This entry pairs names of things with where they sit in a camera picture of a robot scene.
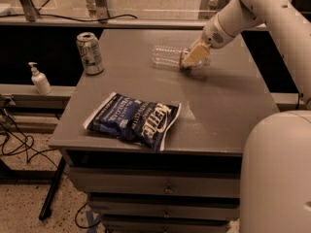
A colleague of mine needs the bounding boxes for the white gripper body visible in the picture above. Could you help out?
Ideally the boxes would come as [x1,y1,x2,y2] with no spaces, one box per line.
[202,15,234,49]

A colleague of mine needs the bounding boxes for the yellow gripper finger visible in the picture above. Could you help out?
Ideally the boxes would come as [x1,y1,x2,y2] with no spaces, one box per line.
[182,43,210,66]
[190,36,203,50]

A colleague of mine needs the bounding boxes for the clear plastic water bottle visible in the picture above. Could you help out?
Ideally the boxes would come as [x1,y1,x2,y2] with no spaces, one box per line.
[152,45,210,70]

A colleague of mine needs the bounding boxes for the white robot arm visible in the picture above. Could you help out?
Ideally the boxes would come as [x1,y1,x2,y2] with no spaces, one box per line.
[183,0,311,233]

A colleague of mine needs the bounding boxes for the blue Kettle chip bag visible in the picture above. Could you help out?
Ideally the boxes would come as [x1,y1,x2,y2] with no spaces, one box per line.
[83,92,181,151]

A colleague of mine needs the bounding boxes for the white pump dispenser bottle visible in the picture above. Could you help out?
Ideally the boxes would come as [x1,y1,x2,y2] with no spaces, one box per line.
[28,62,52,95]

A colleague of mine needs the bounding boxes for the green white soda can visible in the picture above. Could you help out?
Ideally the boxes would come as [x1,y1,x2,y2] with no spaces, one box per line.
[76,32,104,75]

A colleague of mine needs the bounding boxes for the grey drawer cabinet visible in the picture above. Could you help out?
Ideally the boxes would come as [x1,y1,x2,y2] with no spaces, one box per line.
[50,30,277,233]

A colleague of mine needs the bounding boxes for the middle cabinet drawer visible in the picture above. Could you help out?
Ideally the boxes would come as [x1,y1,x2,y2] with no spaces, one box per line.
[88,196,240,220]

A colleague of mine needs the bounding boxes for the cabinet drawer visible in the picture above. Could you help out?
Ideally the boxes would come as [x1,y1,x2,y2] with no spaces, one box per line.
[88,196,240,220]
[102,219,240,233]
[66,167,240,198]

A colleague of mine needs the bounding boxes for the top cabinet drawer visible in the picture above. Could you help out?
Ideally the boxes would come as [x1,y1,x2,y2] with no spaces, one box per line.
[66,167,240,198]

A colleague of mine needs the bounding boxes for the bottom cabinet drawer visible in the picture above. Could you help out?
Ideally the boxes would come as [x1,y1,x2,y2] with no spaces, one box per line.
[102,219,240,233]

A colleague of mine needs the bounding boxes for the black table leg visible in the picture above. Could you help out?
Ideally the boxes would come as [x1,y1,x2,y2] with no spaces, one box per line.
[39,158,66,221]

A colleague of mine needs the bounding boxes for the metal window frame rail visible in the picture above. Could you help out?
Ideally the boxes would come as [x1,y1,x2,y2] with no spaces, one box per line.
[0,0,270,33]

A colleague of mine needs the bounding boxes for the black cable on ledge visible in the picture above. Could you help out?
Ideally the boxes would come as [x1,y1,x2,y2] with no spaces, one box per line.
[0,13,139,23]

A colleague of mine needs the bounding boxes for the black floor cables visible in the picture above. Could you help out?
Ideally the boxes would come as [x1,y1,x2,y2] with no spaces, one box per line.
[0,107,59,167]

